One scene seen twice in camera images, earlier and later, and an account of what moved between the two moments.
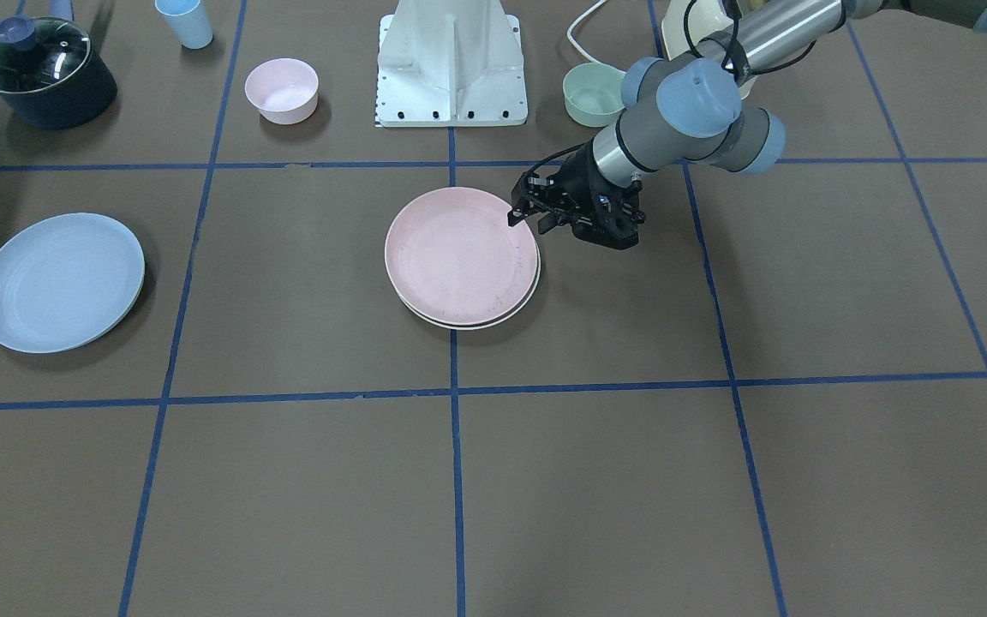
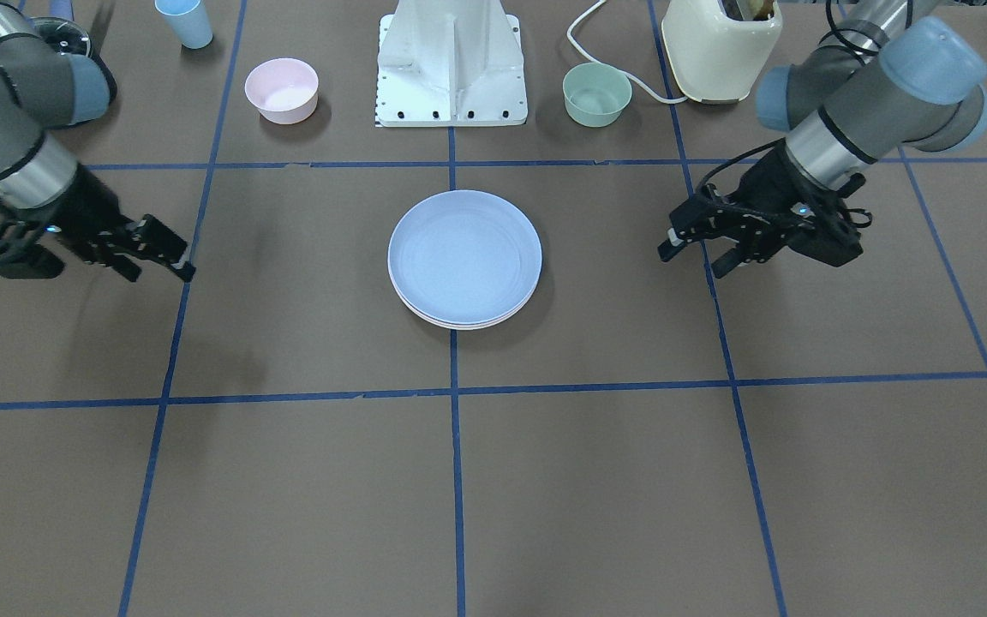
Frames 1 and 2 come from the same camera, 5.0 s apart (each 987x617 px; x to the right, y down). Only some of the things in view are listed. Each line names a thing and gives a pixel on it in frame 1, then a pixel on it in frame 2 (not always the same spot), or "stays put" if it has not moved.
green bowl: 593,94 stays put
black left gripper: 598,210 to 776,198
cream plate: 443,326 stays put
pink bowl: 283,90 stays put
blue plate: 58,280 to 464,255
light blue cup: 188,20 stays put
